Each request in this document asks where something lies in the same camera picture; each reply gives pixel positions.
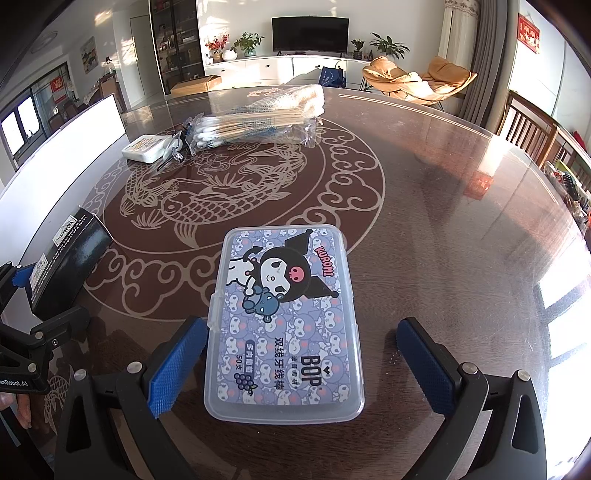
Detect cream waffle-weave towel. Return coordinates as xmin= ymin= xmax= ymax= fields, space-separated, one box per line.
xmin=247 ymin=84 xmax=325 ymax=120

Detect orange lounge chair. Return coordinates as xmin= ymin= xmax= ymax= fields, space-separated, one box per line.
xmin=361 ymin=55 xmax=478 ymax=107

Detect cluttered side shelf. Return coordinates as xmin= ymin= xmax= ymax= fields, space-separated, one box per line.
xmin=542 ymin=159 xmax=591 ymax=227

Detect brown cardboard box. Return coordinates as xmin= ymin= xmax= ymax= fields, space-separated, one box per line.
xmin=170 ymin=75 xmax=222 ymax=97

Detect large leafy potted plant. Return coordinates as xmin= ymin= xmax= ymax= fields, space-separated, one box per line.
xmin=369 ymin=32 xmax=411 ymax=60

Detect small clear-wrapped dark packet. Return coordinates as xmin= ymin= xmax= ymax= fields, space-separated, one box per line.
xmin=159 ymin=124 xmax=192 ymax=174

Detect dark glass display cabinet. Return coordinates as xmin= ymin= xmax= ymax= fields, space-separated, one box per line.
xmin=148 ymin=0 xmax=206 ymax=95

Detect framed wall picture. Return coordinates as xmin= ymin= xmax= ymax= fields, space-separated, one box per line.
xmin=79 ymin=36 xmax=99 ymax=75

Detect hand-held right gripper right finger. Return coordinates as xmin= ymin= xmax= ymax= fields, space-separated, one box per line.
xmin=397 ymin=316 xmax=557 ymax=480

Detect bag of cotton swabs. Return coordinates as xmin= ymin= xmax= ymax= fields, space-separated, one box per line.
xmin=185 ymin=107 xmax=321 ymax=153

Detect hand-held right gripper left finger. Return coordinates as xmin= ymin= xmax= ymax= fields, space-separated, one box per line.
xmin=54 ymin=316 xmax=209 ymax=480

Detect clear cartoon-print floss box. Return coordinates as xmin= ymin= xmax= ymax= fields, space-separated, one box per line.
xmin=204 ymin=224 xmax=365 ymax=422

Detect grey curtain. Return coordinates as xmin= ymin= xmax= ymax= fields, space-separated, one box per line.
xmin=459 ymin=0 xmax=520 ymax=127

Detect white sheer curtain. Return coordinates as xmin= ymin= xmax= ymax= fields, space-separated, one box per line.
xmin=438 ymin=0 xmax=481 ymax=75

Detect bushy green potted plant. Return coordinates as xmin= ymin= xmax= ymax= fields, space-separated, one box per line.
xmin=231 ymin=31 xmax=265 ymax=57

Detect dark wooden dining chair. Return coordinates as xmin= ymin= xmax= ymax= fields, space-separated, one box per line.
xmin=538 ymin=127 xmax=591 ymax=185
xmin=496 ymin=90 xmax=561 ymax=158

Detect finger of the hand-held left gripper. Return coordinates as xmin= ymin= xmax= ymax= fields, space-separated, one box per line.
xmin=0 ymin=308 xmax=91 ymax=371
xmin=0 ymin=261 xmax=31 ymax=315

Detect white television cabinet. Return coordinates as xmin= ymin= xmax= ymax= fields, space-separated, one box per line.
xmin=203 ymin=52 xmax=375 ymax=88

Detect black flat television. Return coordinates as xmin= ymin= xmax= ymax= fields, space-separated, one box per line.
xmin=271 ymin=15 xmax=350 ymax=52

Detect red flowers in vase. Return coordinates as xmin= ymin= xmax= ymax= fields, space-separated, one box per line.
xmin=205 ymin=33 xmax=230 ymax=63

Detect white sunscreen bottle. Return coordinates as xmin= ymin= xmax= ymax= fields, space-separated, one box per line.
xmin=121 ymin=135 xmax=171 ymax=163

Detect blue tote bag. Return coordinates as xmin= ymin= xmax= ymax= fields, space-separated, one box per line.
xmin=318 ymin=66 xmax=347 ymax=88

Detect red wall hanging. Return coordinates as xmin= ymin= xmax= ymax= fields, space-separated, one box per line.
xmin=517 ymin=13 xmax=541 ymax=55

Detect person's left hand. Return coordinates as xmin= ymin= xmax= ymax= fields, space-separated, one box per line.
xmin=0 ymin=394 xmax=34 ymax=430

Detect black cardboard box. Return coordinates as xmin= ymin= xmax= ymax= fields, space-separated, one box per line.
xmin=28 ymin=206 xmax=114 ymax=317

